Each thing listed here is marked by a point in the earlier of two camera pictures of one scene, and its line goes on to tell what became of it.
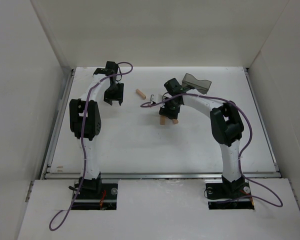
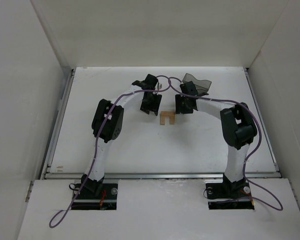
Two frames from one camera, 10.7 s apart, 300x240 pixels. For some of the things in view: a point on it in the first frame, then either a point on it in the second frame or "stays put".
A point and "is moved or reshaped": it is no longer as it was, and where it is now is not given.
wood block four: x=162 y=120 stays put
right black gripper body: x=169 y=112 -> x=184 y=105
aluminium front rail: x=162 y=175 stays put
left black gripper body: x=113 y=97 -> x=150 y=103
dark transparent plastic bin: x=201 y=86 stays put
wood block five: x=175 y=121 is moved or reshaped
